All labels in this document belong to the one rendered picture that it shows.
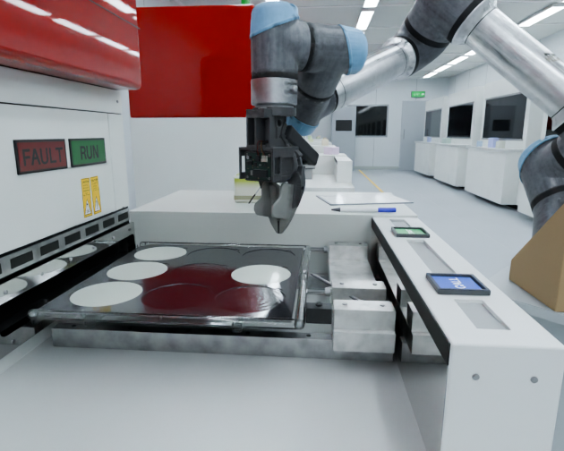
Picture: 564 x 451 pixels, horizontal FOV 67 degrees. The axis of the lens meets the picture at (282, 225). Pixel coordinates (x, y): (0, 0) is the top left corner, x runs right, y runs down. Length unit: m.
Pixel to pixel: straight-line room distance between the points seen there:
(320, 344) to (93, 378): 0.30
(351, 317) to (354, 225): 0.37
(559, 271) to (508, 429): 0.49
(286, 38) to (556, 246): 0.59
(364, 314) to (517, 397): 0.21
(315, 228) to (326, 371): 0.39
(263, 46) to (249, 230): 0.40
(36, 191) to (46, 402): 0.30
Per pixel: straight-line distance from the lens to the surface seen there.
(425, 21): 1.05
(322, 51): 0.72
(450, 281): 0.53
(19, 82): 0.72
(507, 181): 7.16
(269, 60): 0.69
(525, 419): 0.45
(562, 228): 0.88
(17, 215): 0.70
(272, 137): 0.68
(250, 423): 0.52
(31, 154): 0.72
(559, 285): 0.90
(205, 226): 0.94
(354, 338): 0.58
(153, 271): 0.77
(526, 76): 1.00
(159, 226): 0.98
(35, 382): 0.66
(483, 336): 0.42
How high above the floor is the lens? 1.13
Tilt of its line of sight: 12 degrees down
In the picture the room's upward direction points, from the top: straight up
